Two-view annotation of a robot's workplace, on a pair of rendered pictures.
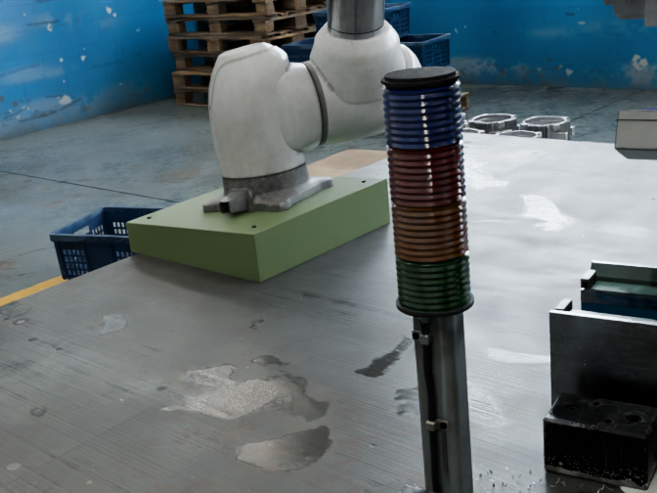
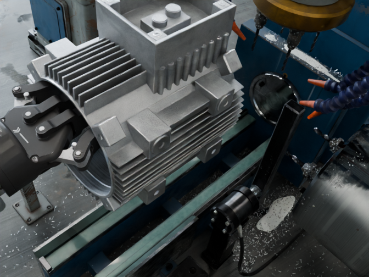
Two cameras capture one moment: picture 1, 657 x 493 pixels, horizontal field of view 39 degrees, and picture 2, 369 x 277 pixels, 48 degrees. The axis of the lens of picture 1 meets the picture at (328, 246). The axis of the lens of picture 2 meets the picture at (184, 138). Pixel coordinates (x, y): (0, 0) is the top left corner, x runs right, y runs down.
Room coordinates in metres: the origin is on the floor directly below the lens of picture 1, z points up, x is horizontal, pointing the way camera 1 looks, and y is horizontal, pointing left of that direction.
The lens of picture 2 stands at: (0.74, -0.02, 1.70)
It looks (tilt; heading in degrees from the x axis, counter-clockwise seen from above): 50 degrees down; 276
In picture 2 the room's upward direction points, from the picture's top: 9 degrees clockwise
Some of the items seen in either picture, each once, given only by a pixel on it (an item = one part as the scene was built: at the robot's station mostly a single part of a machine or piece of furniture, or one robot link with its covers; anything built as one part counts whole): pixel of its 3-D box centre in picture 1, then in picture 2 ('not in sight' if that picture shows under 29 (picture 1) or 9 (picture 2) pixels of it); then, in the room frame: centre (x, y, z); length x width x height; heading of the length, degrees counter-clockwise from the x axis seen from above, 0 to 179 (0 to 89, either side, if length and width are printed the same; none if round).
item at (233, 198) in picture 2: not in sight; (290, 195); (0.54, -0.59, 0.92); 0.45 x 0.13 x 0.24; 57
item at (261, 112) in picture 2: not in sight; (273, 101); (0.62, -0.78, 1.01); 0.15 x 0.02 x 0.15; 147
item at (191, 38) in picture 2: not in sight; (165, 29); (0.83, -0.42, 1.41); 0.12 x 0.11 x 0.07; 57
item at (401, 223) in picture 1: (429, 224); not in sight; (0.71, -0.08, 1.10); 0.06 x 0.06 x 0.04
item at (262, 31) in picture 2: not in sight; (284, 101); (0.59, -0.83, 0.97); 0.30 x 0.11 x 0.34; 147
